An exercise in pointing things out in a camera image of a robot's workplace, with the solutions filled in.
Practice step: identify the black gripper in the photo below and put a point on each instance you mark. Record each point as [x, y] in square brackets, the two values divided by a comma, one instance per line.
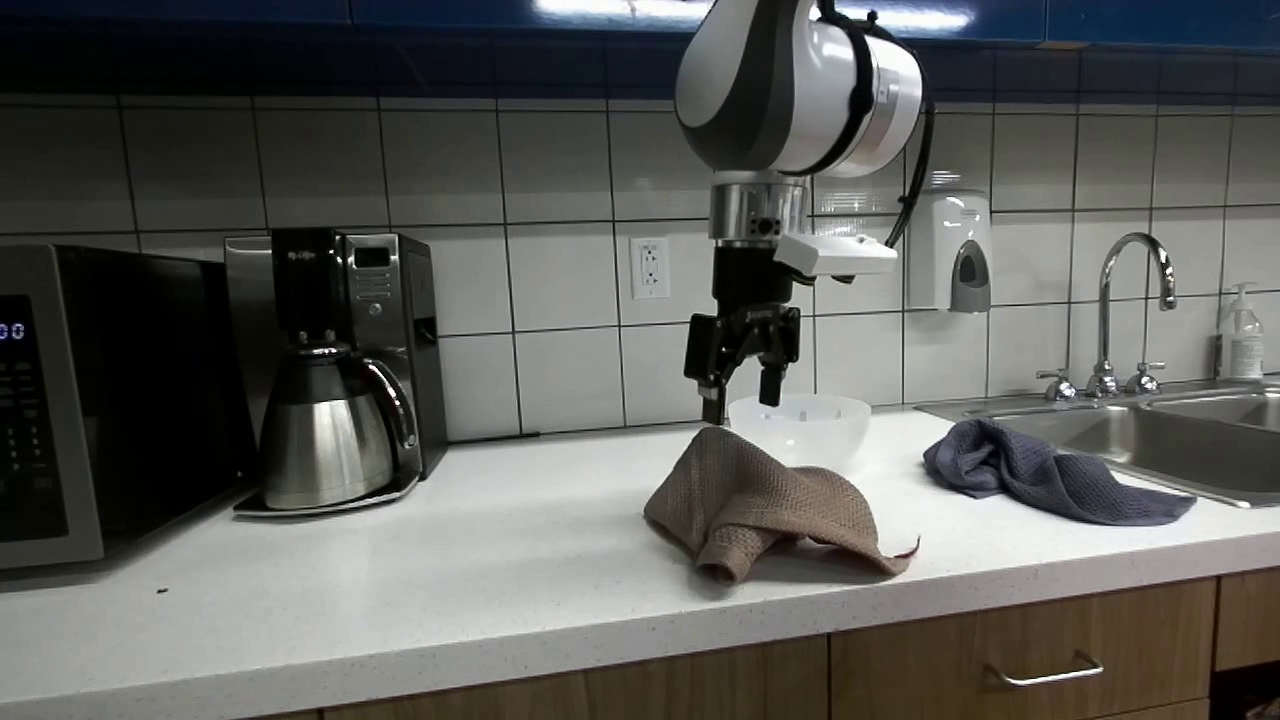
[748, 307]

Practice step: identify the brown towel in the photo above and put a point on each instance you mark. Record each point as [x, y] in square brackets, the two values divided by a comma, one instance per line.
[773, 505]

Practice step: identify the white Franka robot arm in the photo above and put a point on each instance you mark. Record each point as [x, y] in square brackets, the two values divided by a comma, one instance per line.
[787, 84]

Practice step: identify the blue-grey towel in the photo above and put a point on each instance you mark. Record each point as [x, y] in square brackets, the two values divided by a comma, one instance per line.
[1041, 473]

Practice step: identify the wooden cabinet door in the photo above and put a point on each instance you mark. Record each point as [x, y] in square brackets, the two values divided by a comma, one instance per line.
[603, 686]

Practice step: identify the black coffee maker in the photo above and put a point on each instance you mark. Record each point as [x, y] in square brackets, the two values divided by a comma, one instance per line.
[380, 307]

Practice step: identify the wooden drawer front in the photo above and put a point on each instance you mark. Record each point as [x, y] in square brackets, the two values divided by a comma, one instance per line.
[1024, 645]
[1250, 622]

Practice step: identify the chrome gooseneck faucet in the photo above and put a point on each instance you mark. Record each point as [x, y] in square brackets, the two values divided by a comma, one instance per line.
[1134, 264]

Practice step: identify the stainless steel coffee carafe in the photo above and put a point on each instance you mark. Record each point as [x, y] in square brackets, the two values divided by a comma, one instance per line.
[326, 432]

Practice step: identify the stainless steel double sink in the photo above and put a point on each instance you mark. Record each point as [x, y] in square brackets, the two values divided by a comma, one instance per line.
[1185, 442]

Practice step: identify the blue upper cabinets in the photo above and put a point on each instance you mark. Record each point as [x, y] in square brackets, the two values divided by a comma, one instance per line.
[401, 41]

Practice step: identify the clear pump soap bottle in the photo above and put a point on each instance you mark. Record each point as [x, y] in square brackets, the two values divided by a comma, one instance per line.
[1243, 340]

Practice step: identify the black microwave oven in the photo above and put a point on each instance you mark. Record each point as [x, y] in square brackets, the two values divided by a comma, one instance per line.
[121, 400]

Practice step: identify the white wall outlet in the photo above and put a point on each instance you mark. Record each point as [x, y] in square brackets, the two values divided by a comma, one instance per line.
[651, 264]

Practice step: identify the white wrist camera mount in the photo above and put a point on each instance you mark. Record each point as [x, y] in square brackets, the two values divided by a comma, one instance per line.
[843, 254]

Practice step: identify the white wall soap dispenser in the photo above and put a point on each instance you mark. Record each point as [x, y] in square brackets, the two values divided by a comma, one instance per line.
[950, 254]

